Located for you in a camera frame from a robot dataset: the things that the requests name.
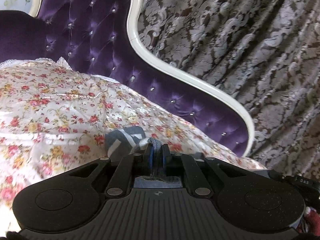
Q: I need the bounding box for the purple tufted white-framed sofa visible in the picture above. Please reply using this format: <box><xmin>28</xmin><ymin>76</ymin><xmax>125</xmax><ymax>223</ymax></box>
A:
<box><xmin>1</xmin><ymin>0</ymin><xmax>254</xmax><ymax>157</ymax></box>

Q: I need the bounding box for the dark damask curtain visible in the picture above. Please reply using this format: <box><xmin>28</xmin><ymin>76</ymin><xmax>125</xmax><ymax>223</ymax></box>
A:
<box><xmin>138</xmin><ymin>0</ymin><xmax>319</xmax><ymax>180</ymax></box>

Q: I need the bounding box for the grey white striped cardigan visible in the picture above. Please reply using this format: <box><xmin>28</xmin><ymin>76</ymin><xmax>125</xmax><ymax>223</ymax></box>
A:
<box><xmin>104</xmin><ymin>126</ymin><xmax>206</xmax><ymax>188</ymax></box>

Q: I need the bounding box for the floral bed cover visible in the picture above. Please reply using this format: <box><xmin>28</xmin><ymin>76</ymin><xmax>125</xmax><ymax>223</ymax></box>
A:
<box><xmin>1</xmin><ymin>59</ymin><xmax>263</xmax><ymax>235</ymax></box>

